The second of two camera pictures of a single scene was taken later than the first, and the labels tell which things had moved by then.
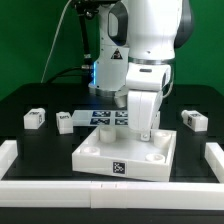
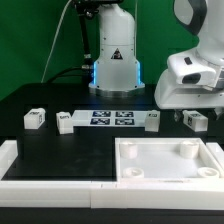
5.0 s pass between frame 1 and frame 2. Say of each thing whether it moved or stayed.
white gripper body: moved
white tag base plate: stayed
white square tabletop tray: moved
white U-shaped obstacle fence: stayed
